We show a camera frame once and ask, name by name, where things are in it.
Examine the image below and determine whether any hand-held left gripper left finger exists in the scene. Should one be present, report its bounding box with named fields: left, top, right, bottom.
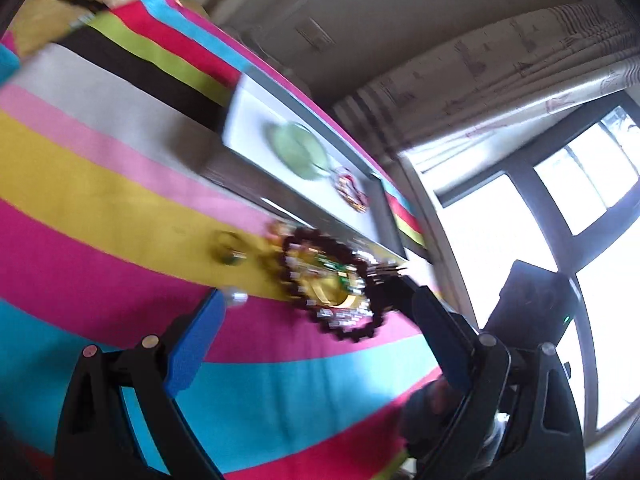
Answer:
left=54, top=287, right=226, bottom=480

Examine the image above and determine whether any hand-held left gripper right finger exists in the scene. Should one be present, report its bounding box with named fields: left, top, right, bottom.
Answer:
left=385, top=275, right=587, bottom=480

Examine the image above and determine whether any gold bracelet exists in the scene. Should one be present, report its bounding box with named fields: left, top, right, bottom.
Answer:
left=310, top=260, right=371, bottom=311

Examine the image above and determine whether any amber ring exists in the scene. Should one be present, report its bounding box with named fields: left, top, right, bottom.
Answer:
left=214, top=230, right=246, bottom=253

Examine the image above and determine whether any dark red bead bracelet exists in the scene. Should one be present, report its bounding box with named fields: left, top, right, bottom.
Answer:
left=277, top=227, right=401, bottom=343

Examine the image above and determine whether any white rectangular tray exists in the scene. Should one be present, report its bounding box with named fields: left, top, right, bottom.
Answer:
left=200, top=72, right=426, bottom=266

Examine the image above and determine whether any person's right hand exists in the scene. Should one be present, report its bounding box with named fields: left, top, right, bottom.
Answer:
left=400, top=377, right=468, bottom=461

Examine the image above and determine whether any colourful striped blanket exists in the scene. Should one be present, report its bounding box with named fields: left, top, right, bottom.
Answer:
left=0, top=0, right=446, bottom=480

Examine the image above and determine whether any green jade bangle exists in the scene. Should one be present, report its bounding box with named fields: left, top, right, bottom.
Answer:
left=264, top=122, right=332, bottom=181

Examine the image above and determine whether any patterned curtain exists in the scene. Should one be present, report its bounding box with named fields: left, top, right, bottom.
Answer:
left=330, top=2, right=640, bottom=171

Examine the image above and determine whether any dark window frame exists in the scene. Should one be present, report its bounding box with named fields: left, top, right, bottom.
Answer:
left=400, top=75, right=640, bottom=461

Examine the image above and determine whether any red string bracelet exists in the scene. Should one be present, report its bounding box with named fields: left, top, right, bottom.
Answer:
left=331, top=167, right=373, bottom=216

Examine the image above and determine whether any wall outlet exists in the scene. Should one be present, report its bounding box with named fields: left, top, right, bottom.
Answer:
left=295, top=17, right=333, bottom=51

